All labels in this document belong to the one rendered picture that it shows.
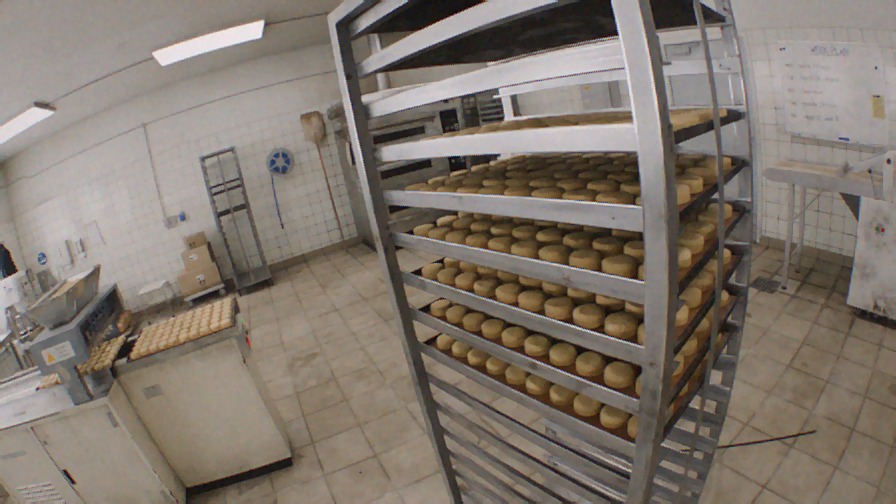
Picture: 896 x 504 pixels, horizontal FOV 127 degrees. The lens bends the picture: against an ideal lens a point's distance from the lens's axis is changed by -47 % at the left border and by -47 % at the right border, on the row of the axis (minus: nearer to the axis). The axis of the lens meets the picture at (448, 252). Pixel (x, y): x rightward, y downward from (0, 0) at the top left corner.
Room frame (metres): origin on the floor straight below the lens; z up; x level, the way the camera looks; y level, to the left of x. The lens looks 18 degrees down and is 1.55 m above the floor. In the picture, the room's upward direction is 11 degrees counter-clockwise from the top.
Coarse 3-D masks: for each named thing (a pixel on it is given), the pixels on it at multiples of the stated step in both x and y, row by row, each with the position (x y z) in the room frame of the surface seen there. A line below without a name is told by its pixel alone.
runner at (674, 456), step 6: (660, 450) 0.74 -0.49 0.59; (666, 450) 0.73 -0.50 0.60; (672, 450) 0.71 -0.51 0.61; (678, 450) 0.70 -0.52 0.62; (666, 456) 0.71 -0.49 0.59; (672, 456) 0.71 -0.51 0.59; (678, 456) 0.69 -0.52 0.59; (684, 456) 0.68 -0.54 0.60; (672, 462) 0.68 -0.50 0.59; (678, 462) 0.68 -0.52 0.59; (684, 462) 0.67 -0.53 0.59; (696, 462) 0.64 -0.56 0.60; (702, 462) 0.63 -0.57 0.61; (708, 462) 0.61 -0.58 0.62; (690, 468) 0.64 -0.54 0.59; (696, 468) 0.63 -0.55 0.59; (702, 468) 0.62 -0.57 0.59; (702, 474) 0.60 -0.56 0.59
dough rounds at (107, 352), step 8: (120, 336) 1.61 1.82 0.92; (104, 344) 1.53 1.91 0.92; (112, 344) 1.51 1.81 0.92; (120, 344) 1.53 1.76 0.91; (104, 352) 1.45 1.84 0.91; (112, 352) 1.41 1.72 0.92; (96, 360) 1.34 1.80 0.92; (104, 360) 1.34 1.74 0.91; (112, 360) 1.36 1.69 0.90; (80, 368) 1.27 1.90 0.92; (88, 368) 1.25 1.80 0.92; (96, 368) 1.26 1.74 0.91; (48, 376) 1.20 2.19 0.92; (56, 376) 1.19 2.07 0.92; (40, 384) 1.11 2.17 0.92; (48, 384) 1.12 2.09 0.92; (56, 384) 1.14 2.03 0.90
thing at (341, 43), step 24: (336, 24) 0.85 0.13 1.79; (336, 48) 0.86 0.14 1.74; (360, 96) 0.87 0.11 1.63; (360, 120) 0.86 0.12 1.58; (360, 144) 0.85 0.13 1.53; (360, 168) 0.86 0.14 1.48; (384, 216) 0.86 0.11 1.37; (384, 240) 0.86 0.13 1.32; (384, 264) 0.86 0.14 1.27; (408, 312) 0.86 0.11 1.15; (408, 336) 0.86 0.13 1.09; (408, 360) 0.87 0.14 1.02; (432, 408) 0.86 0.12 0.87; (432, 432) 0.85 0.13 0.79; (456, 480) 0.87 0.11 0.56
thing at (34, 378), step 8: (240, 312) 1.86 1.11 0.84; (136, 336) 1.62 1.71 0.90; (128, 344) 1.59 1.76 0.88; (24, 376) 1.25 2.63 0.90; (32, 376) 1.26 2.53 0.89; (40, 376) 1.29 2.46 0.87; (8, 384) 1.15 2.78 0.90; (16, 384) 1.19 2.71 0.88; (24, 384) 1.22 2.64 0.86; (32, 384) 1.25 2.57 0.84; (0, 392) 1.10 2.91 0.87; (8, 392) 1.14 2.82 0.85
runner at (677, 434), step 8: (672, 432) 0.72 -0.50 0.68; (680, 432) 0.70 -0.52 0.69; (688, 432) 0.68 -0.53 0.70; (672, 440) 0.70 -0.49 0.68; (680, 440) 0.68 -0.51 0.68; (688, 440) 0.67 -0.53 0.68; (704, 440) 0.64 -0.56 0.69; (712, 440) 0.62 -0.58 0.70; (696, 448) 0.63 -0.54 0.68; (704, 448) 0.62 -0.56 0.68; (712, 448) 0.61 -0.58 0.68
